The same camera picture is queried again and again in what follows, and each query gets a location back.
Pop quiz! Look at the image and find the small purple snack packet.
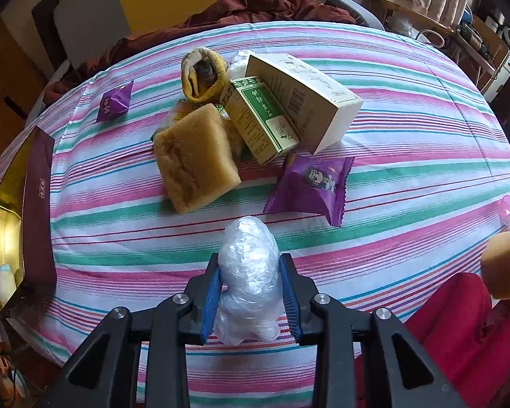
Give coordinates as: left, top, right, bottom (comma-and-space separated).
96, 80, 134, 123

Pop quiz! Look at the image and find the large purple snack packet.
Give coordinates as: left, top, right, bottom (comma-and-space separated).
263, 155, 355, 227

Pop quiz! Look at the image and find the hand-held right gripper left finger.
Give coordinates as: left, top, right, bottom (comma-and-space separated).
36, 253, 222, 408

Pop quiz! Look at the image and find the green-edged clear snack packet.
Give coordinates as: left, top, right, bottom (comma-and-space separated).
151, 98, 222, 141

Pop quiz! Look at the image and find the red fleece cloth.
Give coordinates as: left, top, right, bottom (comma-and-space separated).
353, 272, 510, 408

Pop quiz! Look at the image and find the white shopping bag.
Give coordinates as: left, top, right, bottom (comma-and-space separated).
391, 15, 445, 47

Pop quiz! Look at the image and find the yellow knitted cloth roll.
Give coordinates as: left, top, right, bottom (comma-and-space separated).
181, 48, 229, 103

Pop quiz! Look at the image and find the maroon storage box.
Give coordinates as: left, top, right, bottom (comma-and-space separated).
0, 126, 58, 315

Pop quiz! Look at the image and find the green and cream carton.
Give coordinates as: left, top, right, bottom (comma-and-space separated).
220, 75, 302, 165

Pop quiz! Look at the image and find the large yellow sponge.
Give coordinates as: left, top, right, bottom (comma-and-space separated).
153, 103, 242, 215

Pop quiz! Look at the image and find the large beige carton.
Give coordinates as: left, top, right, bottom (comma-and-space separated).
245, 53, 364, 156

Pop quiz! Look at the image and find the white bottle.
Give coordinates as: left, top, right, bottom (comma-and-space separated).
0, 263, 18, 307

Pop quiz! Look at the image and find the metal folding table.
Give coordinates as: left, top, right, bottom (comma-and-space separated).
450, 6, 510, 90

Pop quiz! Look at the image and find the small yellow sponge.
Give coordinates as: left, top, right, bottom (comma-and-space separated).
480, 229, 510, 300

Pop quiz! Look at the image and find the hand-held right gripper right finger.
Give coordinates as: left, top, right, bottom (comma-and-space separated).
278, 253, 468, 408

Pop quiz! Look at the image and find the crumpled white plastic bag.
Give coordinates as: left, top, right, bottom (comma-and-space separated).
226, 50, 252, 81

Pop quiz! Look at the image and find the clear plastic bundle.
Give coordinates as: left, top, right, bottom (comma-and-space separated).
212, 216, 283, 346

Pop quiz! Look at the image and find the dark red blanket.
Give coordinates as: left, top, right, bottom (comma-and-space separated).
42, 0, 358, 107

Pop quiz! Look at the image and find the wooden desk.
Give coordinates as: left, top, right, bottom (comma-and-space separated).
323, 0, 455, 35

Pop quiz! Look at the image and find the white cabinet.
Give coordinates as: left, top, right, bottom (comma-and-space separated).
482, 53, 510, 103

